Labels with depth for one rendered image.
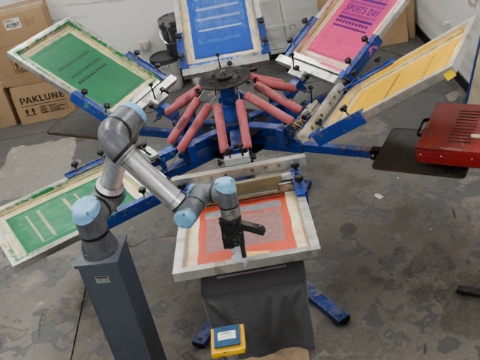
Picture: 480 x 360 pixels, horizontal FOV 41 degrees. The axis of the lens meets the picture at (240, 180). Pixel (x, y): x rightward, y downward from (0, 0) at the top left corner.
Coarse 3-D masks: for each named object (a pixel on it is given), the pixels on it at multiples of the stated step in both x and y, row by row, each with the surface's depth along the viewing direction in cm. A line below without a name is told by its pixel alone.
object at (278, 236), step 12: (252, 216) 292; (264, 216) 289; (276, 216) 287; (288, 216) 285; (276, 228) 278; (288, 228) 276; (252, 240) 272; (264, 240) 270; (276, 240) 268; (288, 240) 266
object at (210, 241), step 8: (208, 208) 308; (216, 208) 306; (200, 216) 301; (200, 224) 294; (208, 224) 292; (216, 224) 291; (200, 232) 287; (208, 232) 285; (216, 232) 284; (200, 240) 280; (208, 240) 279; (216, 240) 277; (200, 248) 274; (208, 248) 272; (216, 248) 271; (200, 256) 267; (208, 256) 266; (216, 256) 265; (224, 256) 263
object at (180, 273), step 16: (304, 208) 282; (304, 224) 269; (176, 240) 277; (176, 256) 264; (256, 256) 252; (272, 256) 250; (288, 256) 250; (304, 256) 250; (320, 256) 250; (176, 272) 252; (192, 272) 251; (208, 272) 252; (224, 272) 252
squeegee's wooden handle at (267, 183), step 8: (264, 176) 303; (272, 176) 302; (280, 176) 302; (240, 184) 303; (248, 184) 303; (256, 184) 303; (264, 184) 303; (272, 184) 303; (240, 192) 304; (248, 192) 304; (256, 192) 305
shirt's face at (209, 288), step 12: (288, 264) 276; (300, 264) 275; (216, 276) 278; (240, 276) 275; (252, 276) 274; (264, 276) 272; (276, 276) 271; (288, 276) 270; (300, 276) 268; (204, 288) 273; (216, 288) 272; (228, 288) 270; (240, 288) 269
